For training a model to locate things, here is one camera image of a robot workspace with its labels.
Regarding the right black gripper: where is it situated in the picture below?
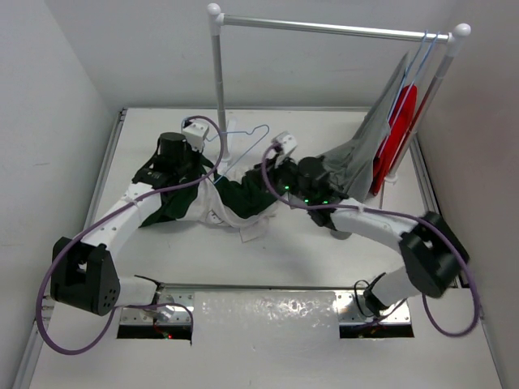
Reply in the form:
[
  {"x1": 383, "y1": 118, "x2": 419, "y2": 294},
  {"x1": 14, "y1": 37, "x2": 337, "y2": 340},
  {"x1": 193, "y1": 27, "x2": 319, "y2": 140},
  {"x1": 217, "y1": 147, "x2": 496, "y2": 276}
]
[{"x1": 247, "y1": 152, "x2": 313, "y2": 205}]

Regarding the light blue hanger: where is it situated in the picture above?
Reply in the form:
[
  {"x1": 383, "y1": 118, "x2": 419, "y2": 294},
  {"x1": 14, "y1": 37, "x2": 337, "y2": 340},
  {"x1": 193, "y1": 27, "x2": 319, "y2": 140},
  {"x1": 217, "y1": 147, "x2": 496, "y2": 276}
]
[{"x1": 182, "y1": 116, "x2": 271, "y2": 186}]

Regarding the green and white t shirt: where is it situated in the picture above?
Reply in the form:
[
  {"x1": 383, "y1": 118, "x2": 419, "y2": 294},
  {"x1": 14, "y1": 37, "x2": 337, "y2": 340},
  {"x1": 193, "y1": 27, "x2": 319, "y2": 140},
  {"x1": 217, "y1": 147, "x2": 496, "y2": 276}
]
[{"x1": 142, "y1": 173, "x2": 277, "y2": 242}]

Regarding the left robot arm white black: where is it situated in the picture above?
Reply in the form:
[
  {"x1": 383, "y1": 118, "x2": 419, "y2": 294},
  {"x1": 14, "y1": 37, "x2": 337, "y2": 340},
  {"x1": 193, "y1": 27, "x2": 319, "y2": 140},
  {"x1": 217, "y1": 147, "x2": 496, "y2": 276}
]
[{"x1": 50, "y1": 123, "x2": 207, "y2": 316}]

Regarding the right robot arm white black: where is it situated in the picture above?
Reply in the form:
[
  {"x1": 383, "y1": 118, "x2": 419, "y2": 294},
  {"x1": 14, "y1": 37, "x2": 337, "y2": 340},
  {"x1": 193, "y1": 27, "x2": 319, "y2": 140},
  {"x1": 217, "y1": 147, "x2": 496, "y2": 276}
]
[{"x1": 258, "y1": 155, "x2": 470, "y2": 315}]

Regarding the grey t shirt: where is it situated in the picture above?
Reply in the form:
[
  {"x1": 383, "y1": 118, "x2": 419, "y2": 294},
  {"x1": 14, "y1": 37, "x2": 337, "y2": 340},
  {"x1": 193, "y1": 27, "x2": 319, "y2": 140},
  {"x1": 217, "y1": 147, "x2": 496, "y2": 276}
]
[{"x1": 320, "y1": 54, "x2": 409, "y2": 203}]

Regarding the red t shirt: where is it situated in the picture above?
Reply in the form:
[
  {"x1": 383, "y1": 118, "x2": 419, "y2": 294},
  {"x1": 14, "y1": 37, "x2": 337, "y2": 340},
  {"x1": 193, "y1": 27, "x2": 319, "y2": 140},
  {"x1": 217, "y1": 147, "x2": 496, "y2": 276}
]
[{"x1": 370, "y1": 85, "x2": 418, "y2": 196}]

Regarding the blue hanger with grey shirt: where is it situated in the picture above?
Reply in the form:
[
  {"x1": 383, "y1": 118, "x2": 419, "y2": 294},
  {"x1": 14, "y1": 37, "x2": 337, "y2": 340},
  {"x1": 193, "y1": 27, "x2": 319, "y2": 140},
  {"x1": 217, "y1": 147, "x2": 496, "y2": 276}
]
[{"x1": 380, "y1": 28, "x2": 430, "y2": 135}]

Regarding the white metal clothes rack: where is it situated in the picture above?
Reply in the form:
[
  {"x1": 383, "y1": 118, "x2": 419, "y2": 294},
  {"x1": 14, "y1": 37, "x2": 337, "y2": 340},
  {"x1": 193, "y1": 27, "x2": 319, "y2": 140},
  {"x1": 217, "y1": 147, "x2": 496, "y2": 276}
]
[{"x1": 207, "y1": 3, "x2": 471, "y2": 188}]

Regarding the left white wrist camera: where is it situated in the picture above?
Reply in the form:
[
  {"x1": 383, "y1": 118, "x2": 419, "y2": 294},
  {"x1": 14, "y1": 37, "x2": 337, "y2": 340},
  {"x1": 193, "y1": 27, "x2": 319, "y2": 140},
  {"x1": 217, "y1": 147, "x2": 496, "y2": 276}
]
[{"x1": 181, "y1": 122, "x2": 209, "y2": 152}]

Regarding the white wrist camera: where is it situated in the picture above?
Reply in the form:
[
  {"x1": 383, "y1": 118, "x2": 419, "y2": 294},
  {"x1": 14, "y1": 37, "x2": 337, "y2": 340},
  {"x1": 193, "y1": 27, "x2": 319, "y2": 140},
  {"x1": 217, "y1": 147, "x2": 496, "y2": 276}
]
[
  {"x1": 272, "y1": 131, "x2": 298, "y2": 168},
  {"x1": 181, "y1": 122, "x2": 209, "y2": 152}
]

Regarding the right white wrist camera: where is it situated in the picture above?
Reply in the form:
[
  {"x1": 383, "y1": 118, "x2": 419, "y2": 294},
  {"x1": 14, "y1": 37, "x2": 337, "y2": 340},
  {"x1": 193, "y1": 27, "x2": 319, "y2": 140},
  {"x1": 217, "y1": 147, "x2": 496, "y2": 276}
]
[{"x1": 272, "y1": 131, "x2": 298, "y2": 168}]

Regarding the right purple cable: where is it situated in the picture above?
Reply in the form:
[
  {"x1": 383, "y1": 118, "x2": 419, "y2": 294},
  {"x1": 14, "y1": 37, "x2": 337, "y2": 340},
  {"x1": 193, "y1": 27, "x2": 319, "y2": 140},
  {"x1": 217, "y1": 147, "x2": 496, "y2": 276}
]
[{"x1": 261, "y1": 143, "x2": 482, "y2": 337}]

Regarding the purple cable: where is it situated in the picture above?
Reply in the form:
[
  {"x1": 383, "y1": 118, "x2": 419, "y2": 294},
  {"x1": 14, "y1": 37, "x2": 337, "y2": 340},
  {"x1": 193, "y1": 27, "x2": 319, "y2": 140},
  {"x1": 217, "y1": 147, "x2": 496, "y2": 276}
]
[
  {"x1": 261, "y1": 143, "x2": 482, "y2": 337},
  {"x1": 35, "y1": 115, "x2": 225, "y2": 356}
]

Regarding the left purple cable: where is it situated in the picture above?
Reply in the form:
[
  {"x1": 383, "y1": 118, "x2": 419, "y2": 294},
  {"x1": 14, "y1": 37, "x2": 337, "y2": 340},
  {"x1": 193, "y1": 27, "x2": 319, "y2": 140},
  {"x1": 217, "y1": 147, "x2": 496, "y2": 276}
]
[{"x1": 35, "y1": 115, "x2": 225, "y2": 356}]

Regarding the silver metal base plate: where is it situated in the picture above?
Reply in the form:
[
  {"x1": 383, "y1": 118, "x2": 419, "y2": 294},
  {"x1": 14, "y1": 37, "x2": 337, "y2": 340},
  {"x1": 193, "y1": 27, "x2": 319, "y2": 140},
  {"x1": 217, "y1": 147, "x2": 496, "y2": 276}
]
[{"x1": 119, "y1": 288, "x2": 411, "y2": 326}]

